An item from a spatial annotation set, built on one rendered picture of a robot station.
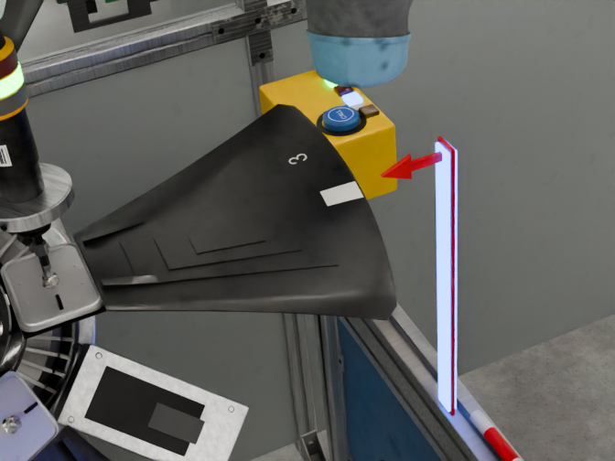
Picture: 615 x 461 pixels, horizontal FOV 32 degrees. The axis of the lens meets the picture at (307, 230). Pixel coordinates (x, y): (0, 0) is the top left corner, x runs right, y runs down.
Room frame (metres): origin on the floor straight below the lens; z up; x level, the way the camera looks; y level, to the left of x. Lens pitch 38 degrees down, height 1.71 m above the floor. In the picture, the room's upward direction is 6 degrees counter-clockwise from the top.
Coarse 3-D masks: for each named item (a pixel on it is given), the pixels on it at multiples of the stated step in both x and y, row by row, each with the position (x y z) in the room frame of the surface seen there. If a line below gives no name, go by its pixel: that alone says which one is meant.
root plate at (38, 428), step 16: (0, 384) 0.59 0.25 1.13; (16, 384) 0.60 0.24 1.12; (0, 400) 0.58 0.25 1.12; (16, 400) 0.59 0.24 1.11; (32, 400) 0.60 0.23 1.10; (0, 416) 0.57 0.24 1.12; (32, 416) 0.58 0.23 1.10; (48, 416) 0.59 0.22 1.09; (0, 432) 0.55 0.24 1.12; (16, 432) 0.56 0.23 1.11; (32, 432) 0.57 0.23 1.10; (48, 432) 0.58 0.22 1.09; (0, 448) 0.54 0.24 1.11; (16, 448) 0.55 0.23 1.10; (32, 448) 0.56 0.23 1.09
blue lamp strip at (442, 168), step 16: (448, 160) 0.75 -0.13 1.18; (448, 176) 0.75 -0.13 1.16; (448, 192) 0.75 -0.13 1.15; (448, 208) 0.75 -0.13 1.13; (448, 224) 0.75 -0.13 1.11; (448, 240) 0.75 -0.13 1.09; (448, 256) 0.75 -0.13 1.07; (448, 272) 0.75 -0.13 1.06; (448, 288) 0.75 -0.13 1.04; (448, 304) 0.75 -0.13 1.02; (448, 320) 0.75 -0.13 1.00; (448, 336) 0.75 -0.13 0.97; (448, 352) 0.75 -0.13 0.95; (448, 368) 0.75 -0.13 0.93; (448, 384) 0.75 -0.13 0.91; (448, 400) 0.75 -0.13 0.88
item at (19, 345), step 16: (0, 288) 0.59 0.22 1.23; (0, 304) 0.58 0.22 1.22; (0, 320) 0.57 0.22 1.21; (16, 320) 0.65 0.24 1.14; (0, 336) 0.56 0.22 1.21; (16, 336) 0.64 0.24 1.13; (0, 352) 0.55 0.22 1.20; (16, 352) 0.63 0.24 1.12; (0, 368) 0.62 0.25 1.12; (16, 368) 0.62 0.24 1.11
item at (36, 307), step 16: (32, 256) 0.68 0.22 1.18; (64, 256) 0.67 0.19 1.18; (80, 256) 0.67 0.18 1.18; (0, 272) 0.66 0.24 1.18; (16, 272) 0.66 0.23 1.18; (32, 272) 0.66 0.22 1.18; (64, 272) 0.65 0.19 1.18; (80, 272) 0.65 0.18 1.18; (16, 288) 0.64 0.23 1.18; (32, 288) 0.64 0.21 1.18; (64, 288) 0.63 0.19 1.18; (80, 288) 0.63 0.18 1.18; (96, 288) 0.63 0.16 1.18; (16, 304) 0.62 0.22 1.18; (32, 304) 0.62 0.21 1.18; (48, 304) 0.62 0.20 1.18; (64, 304) 0.62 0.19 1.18; (80, 304) 0.61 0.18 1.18; (96, 304) 0.61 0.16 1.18; (32, 320) 0.60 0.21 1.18; (48, 320) 0.60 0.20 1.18; (64, 320) 0.60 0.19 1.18
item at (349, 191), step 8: (344, 184) 0.72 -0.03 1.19; (352, 184) 0.72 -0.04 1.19; (320, 192) 0.71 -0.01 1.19; (328, 192) 0.71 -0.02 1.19; (336, 192) 0.71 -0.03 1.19; (344, 192) 0.71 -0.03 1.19; (352, 192) 0.71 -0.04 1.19; (360, 192) 0.71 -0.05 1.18; (328, 200) 0.71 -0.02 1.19; (336, 200) 0.71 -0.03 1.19; (344, 200) 0.71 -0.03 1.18
